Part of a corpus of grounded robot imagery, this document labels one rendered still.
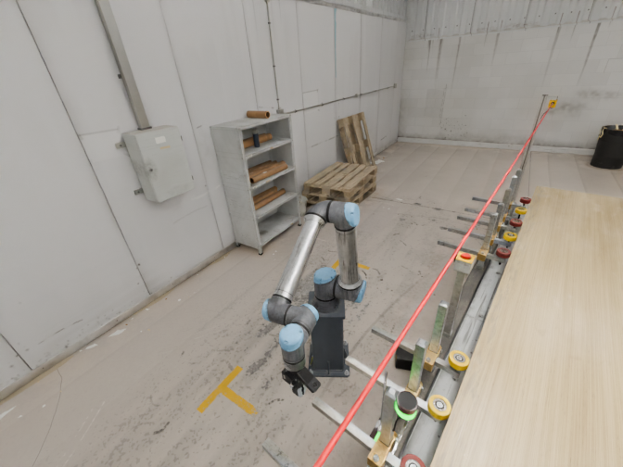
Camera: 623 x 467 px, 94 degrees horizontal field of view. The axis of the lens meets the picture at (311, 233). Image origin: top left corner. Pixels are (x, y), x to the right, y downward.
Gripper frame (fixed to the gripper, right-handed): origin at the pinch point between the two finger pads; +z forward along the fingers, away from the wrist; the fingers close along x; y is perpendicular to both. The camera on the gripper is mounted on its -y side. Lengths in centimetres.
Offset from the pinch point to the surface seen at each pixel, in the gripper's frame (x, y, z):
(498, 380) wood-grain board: -49, -62, -7
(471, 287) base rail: -128, -37, 13
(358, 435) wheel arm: 0.4, -27.6, -3.4
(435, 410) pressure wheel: -22, -47, -8
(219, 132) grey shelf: -135, 227, -67
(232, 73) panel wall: -180, 247, -120
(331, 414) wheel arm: 0.5, -15.6, -3.4
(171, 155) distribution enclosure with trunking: -72, 213, -59
